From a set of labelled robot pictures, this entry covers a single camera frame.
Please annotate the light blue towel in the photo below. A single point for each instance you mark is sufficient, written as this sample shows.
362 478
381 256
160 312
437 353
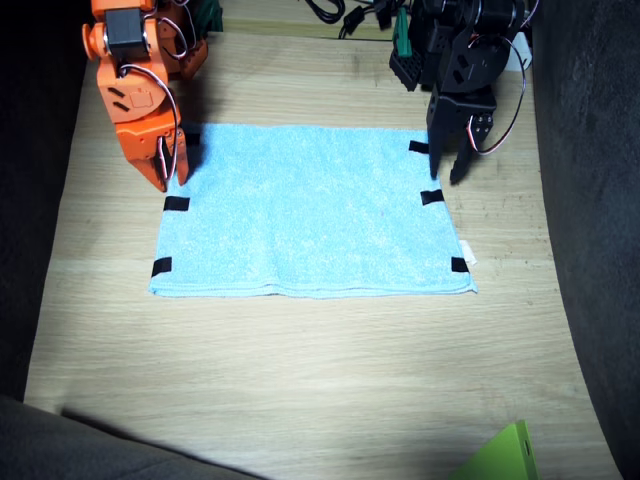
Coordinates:
310 210

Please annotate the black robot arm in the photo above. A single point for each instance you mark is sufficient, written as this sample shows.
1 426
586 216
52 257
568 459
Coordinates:
475 45

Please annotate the orange arm base block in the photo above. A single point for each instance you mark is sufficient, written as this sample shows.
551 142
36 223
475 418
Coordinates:
195 57

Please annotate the black arm base block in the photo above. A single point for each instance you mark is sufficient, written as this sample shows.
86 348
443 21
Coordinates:
406 70

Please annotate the dark foam panel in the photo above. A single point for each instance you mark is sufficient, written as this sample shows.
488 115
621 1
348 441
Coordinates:
30 175
75 445

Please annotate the curved grey foam sheet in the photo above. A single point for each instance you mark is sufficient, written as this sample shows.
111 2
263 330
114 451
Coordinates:
590 200

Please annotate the green plastic bracket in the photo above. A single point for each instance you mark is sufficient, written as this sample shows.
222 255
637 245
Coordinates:
505 455

